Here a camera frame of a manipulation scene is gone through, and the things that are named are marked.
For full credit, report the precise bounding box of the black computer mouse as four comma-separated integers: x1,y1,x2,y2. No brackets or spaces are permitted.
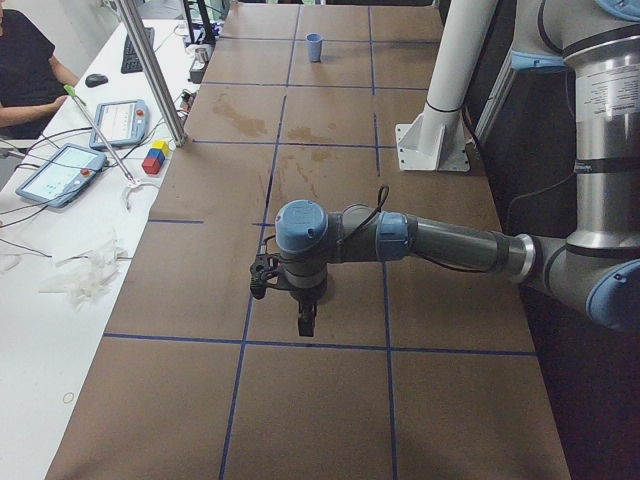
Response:
85,74,109,88

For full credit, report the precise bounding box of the steel cylinder weight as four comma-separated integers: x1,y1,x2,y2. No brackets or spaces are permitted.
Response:
194,44,212,64

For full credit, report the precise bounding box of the yellow block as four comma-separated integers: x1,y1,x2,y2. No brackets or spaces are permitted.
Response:
151,140,171,157

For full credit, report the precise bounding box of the near blue teach pendant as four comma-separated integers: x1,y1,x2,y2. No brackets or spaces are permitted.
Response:
15,143,107,208

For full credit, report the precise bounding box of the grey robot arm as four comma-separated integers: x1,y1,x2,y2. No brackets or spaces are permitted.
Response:
250,1,639,336

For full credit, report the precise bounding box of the black keyboard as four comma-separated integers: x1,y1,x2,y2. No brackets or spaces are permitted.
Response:
120,27,155,74

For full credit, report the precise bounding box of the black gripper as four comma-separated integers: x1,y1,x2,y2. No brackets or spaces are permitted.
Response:
250,254,327,336

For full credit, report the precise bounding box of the aluminium frame post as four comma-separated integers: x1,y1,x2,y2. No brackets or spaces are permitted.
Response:
115,0,187,147

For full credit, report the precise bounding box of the person in black shirt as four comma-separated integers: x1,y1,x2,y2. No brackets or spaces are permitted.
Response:
1,8,79,139

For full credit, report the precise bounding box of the far blue teach pendant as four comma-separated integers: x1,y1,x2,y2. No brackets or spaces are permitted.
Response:
94,99,149,148

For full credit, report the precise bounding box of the red blue block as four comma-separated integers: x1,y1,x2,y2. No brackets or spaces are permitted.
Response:
141,148,165,175

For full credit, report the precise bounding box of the blue teach pendant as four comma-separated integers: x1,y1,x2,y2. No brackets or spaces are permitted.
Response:
15,143,107,208
94,99,149,148

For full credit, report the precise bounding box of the crumpled white tissue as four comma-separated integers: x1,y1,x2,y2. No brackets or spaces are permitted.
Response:
37,227,130,310

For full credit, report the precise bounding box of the green handled reacher stick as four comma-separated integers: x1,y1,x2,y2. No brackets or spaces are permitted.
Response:
64,84,159,211

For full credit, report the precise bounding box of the blue plastic cup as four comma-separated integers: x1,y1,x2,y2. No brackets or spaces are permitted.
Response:
306,33,323,63

